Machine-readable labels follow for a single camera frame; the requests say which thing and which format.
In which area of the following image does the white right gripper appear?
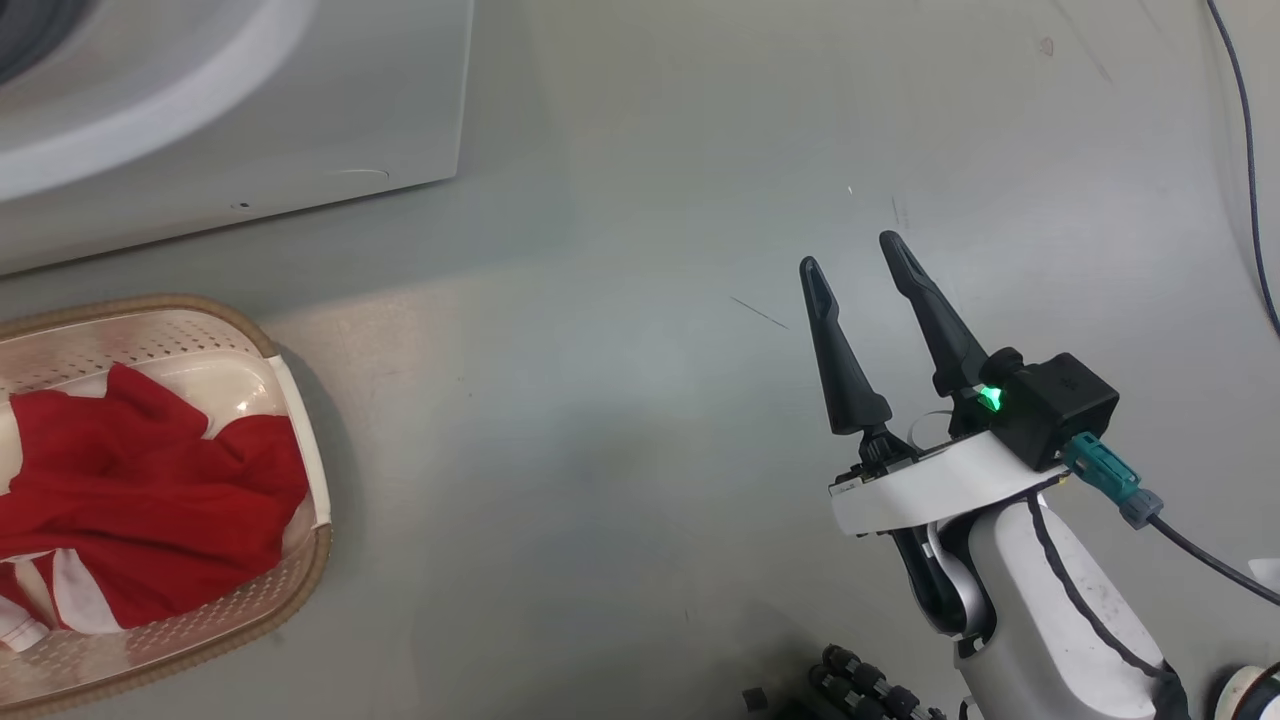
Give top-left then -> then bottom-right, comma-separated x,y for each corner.
798,230 -> 1071,537

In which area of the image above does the red garment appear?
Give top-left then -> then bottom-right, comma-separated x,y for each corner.
0,362 -> 311,653

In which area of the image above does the white front-load washing machine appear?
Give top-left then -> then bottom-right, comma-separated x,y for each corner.
0,0 -> 477,278

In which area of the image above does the cream perforated laundry basket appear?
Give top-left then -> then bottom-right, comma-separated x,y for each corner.
0,293 -> 334,717

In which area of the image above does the teal right camera connector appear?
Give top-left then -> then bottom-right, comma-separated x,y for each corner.
1062,432 -> 1166,529

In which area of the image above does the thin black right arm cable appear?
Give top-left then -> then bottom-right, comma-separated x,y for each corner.
1028,498 -> 1187,701

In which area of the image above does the black corrugated cable conduit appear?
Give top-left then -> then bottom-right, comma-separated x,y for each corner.
745,643 -> 949,720

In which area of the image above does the black floor cable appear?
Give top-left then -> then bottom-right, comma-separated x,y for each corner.
1205,0 -> 1280,339

